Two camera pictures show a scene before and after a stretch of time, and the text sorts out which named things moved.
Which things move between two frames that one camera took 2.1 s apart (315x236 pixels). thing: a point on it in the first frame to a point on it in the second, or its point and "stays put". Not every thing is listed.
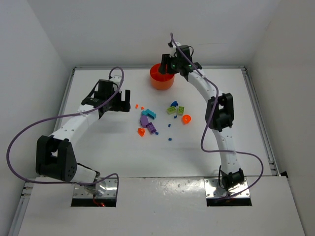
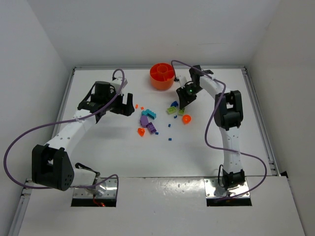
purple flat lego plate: (151, 128) stays put
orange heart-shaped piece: (141, 132) stays put
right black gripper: (166, 63) to (186, 94)
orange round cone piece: (186, 119) stays put
